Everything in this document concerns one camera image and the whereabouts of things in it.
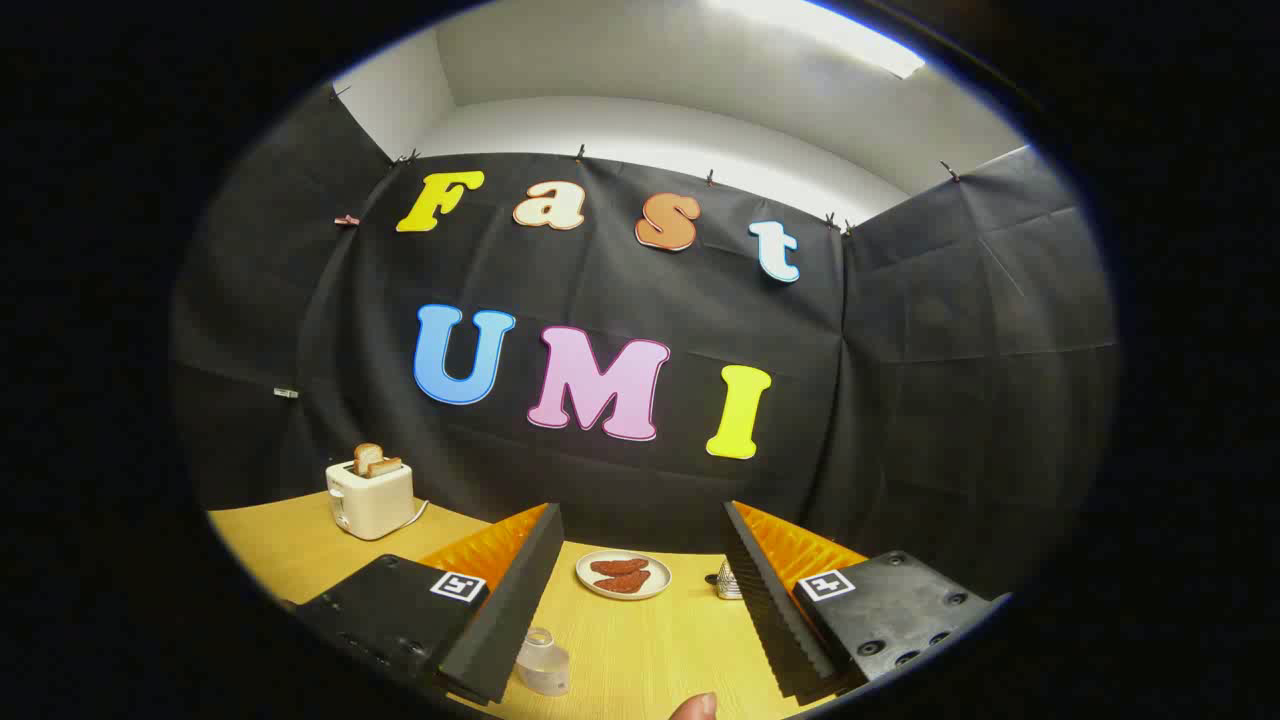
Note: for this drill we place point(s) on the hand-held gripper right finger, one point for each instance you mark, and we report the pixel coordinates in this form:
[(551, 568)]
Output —
[(770, 610)]

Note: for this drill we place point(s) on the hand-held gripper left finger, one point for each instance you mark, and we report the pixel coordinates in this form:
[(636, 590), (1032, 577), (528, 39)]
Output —
[(510, 610)]

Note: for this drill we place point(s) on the clear juice bottle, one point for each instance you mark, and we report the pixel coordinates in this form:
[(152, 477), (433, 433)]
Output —
[(545, 668)]

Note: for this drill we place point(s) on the white round plate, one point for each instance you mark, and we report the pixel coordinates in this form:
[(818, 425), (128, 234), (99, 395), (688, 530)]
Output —
[(660, 580)]

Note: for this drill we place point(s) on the reddish-brown meat piece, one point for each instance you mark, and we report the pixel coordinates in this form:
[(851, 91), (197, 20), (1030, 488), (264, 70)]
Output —
[(618, 567), (624, 583)]

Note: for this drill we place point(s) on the wooden table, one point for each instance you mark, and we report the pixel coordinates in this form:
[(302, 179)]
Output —
[(640, 650)]

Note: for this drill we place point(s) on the black backdrop cloth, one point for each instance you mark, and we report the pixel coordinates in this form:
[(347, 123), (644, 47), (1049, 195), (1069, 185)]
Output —
[(600, 480)]

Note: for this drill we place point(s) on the cream toaster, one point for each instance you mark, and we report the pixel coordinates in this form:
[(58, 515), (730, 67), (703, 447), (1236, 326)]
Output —
[(375, 505)]

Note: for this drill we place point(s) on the toast slice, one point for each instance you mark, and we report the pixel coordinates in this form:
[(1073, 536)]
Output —
[(385, 467), (366, 456)]

